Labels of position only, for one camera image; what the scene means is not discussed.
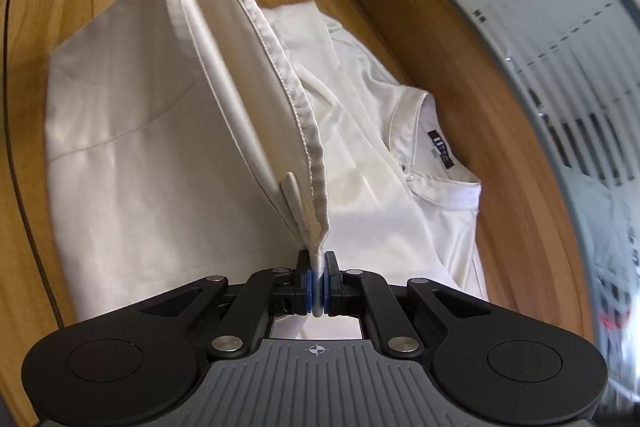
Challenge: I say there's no cream button shirt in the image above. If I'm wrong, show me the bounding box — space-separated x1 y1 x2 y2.
44 0 490 340

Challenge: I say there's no thin dark cable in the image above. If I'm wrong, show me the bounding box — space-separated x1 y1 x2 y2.
2 0 66 330

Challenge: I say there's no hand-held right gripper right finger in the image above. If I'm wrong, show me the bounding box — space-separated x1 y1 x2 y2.
322 251 493 360

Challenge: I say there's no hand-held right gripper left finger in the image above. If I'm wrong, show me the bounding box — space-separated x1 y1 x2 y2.
142 251 317 359

